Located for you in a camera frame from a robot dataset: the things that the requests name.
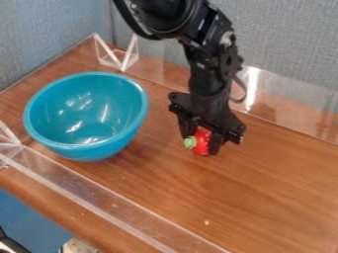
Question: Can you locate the dark object bottom left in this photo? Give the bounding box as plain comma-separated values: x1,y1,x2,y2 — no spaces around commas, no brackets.
0,227,32,253

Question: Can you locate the clear acrylic corner bracket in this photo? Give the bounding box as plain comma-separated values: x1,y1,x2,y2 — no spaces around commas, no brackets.
92,33,139,72

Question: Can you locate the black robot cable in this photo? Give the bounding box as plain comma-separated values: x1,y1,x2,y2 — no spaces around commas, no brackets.
227,75,248,104

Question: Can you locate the clear acrylic barrier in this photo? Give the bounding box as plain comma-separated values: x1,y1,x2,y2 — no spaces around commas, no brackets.
91,31,338,145
0,120,230,253

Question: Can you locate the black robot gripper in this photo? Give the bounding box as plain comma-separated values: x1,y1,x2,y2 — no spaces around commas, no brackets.
168,76,246,155

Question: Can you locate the blue plastic bowl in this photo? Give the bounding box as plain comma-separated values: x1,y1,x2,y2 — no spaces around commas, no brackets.
23,71,149,161

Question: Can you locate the red toy strawberry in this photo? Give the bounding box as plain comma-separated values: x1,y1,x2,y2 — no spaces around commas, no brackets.
183,128,211,156

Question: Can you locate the pale object under table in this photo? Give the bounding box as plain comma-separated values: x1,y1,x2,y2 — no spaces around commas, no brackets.
56,237,103,253

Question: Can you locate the clear acrylic front barrier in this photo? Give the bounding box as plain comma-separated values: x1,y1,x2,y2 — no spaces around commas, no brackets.
0,120,230,253

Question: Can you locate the clear acrylic back barrier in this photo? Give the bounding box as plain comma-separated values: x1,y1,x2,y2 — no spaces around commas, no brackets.
91,31,338,145

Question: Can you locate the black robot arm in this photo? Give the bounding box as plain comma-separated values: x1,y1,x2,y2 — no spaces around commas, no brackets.
112,0,246,155

